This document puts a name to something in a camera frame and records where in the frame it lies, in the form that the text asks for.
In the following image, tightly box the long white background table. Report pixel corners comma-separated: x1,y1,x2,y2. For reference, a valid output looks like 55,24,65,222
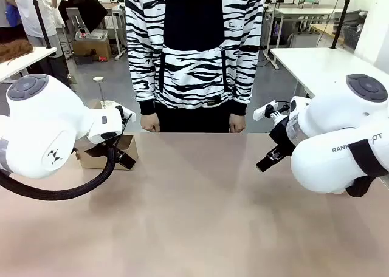
272,4,345,50

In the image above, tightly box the large white table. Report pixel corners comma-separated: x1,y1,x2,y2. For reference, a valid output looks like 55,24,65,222
269,47,361,99

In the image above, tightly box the brown cardboard cup carrier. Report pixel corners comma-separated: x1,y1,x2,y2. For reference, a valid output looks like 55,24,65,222
75,133,139,171

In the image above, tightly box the person in white shirt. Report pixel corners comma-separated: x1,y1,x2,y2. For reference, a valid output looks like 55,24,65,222
13,0,66,49

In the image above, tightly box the thin metal rod with disc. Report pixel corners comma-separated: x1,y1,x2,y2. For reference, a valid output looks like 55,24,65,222
93,76,106,108

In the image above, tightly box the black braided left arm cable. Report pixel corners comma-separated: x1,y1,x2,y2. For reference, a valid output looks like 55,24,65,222
0,112,136,201

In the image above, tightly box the person in blue top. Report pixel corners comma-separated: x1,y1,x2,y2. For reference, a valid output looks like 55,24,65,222
0,0,22,44

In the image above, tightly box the black hanging cloth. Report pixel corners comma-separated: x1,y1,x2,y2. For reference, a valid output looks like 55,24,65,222
58,0,109,34

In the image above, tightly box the person's right hand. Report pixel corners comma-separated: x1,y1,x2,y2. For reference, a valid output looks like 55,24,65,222
140,113,160,133

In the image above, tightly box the beige wooden table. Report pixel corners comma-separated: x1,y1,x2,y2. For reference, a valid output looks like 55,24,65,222
309,23,346,44

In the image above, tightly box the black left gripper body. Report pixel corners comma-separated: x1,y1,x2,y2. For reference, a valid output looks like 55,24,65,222
86,142,108,154

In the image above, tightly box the brown furry object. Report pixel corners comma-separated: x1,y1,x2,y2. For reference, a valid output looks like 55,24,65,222
0,39,33,64

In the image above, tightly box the grey metal background table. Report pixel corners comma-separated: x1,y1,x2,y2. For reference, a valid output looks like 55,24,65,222
100,2,128,61

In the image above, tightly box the black stand pole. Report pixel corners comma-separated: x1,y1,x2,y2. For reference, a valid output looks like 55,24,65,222
30,0,62,58
330,0,355,50

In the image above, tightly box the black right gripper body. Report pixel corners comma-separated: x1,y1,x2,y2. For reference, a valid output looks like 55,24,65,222
268,116,295,156

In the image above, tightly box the black wire basket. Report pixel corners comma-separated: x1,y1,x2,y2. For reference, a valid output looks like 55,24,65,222
341,24,366,52

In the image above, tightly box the person's left hand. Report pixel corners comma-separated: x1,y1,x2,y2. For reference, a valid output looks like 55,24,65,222
228,112,246,134

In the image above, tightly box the white table with round leg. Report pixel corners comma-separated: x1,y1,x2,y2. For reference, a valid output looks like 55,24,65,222
0,47,58,84

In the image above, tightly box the person in zebra hoodie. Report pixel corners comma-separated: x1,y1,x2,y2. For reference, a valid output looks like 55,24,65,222
124,0,264,134

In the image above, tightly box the cardboard box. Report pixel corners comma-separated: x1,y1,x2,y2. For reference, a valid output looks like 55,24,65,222
73,39,112,62

